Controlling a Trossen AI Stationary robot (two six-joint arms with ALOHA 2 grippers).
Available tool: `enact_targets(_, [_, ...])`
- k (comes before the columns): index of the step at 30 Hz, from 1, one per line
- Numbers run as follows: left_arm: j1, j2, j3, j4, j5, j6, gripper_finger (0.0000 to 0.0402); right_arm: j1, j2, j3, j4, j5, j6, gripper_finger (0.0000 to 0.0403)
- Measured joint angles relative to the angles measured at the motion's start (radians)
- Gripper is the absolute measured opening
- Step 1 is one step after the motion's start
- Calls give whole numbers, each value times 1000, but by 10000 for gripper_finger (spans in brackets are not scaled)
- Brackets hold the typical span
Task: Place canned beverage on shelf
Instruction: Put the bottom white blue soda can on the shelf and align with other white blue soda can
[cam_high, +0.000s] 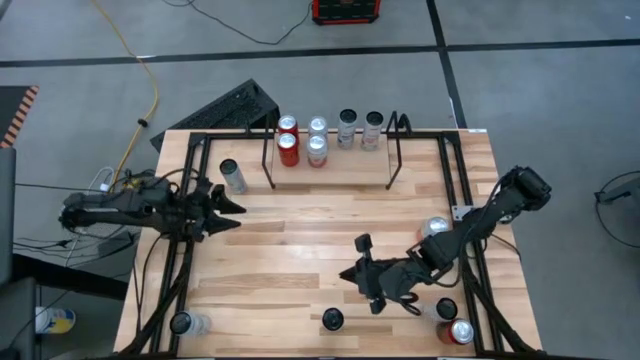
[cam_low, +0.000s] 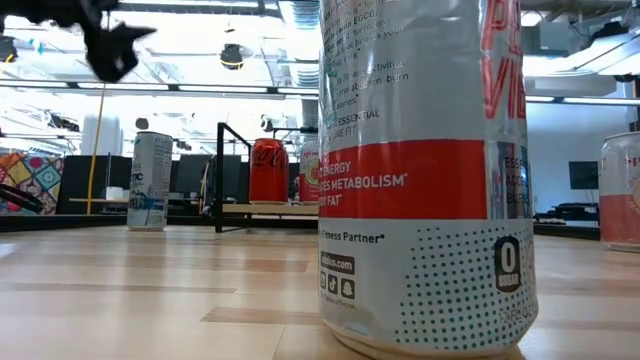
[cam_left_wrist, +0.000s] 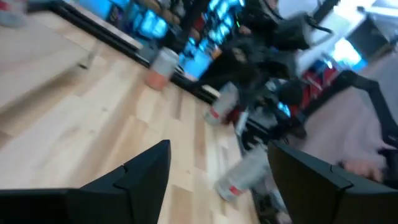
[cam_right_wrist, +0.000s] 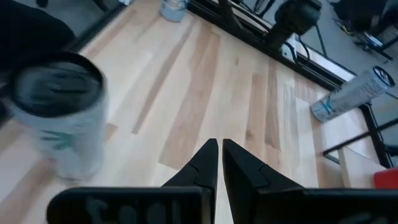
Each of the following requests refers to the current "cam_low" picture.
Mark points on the black wall monitor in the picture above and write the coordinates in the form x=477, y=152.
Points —
x=583, y=175

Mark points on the white pillar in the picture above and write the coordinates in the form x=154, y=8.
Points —
x=112, y=137

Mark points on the black office partition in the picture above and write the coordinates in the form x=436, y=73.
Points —
x=75, y=175

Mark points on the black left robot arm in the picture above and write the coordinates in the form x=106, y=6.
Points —
x=45, y=11

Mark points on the colourful patterned tapestry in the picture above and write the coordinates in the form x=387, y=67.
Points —
x=30, y=172

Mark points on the black desk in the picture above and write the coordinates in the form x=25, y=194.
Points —
x=570, y=212

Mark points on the pink white sparkling water can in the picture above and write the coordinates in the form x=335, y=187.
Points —
x=620, y=200

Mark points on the red Coca-Cola can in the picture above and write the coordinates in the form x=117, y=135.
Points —
x=268, y=172

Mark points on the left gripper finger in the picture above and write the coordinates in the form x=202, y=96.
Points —
x=134, y=37
x=112, y=60

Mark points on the wooden shelf with black frame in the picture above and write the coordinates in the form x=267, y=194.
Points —
x=240, y=209

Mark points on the white blue Celsius can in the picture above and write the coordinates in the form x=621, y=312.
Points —
x=150, y=175

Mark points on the black dome ceiling fixture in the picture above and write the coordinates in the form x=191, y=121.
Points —
x=231, y=57

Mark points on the small white box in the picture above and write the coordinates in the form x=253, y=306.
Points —
x=114, y=193

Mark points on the white red-band Celsius can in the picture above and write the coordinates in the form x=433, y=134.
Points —
x=410, y=180

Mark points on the black aluminium table frame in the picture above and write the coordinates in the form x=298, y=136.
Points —
x=75, y=221

